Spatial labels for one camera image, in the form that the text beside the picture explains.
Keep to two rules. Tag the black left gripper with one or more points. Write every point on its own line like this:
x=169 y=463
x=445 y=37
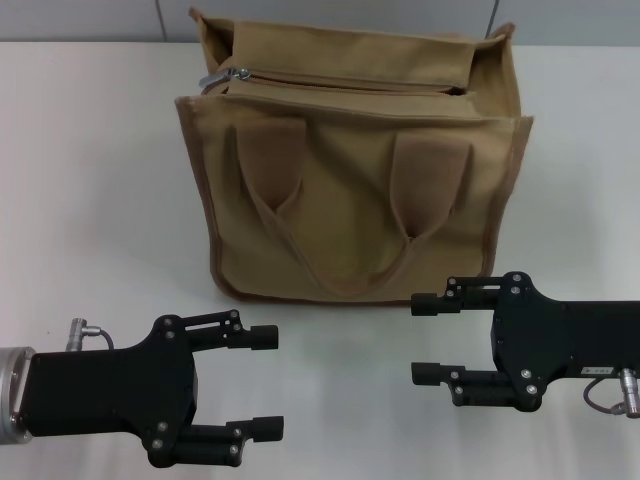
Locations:
x=110 y=390

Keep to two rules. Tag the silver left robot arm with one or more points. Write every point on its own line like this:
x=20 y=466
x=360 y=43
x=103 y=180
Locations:
x=12 y=395

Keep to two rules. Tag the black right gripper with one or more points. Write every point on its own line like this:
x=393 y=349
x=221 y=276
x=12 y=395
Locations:
x=560 y=340

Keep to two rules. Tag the silver metal zipper pull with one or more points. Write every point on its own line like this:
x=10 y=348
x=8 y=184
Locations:
x=217 y=77

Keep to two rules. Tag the khaki canvas food bag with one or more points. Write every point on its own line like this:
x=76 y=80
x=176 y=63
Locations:
x=350 y=220

